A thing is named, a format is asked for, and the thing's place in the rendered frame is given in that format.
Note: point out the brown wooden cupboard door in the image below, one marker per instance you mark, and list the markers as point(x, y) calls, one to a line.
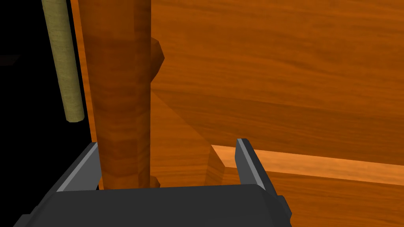
point(268, 94)

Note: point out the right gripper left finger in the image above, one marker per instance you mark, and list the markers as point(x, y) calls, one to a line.
point(83, 171)

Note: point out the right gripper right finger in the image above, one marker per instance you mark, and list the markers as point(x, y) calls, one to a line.
point(249, 167)

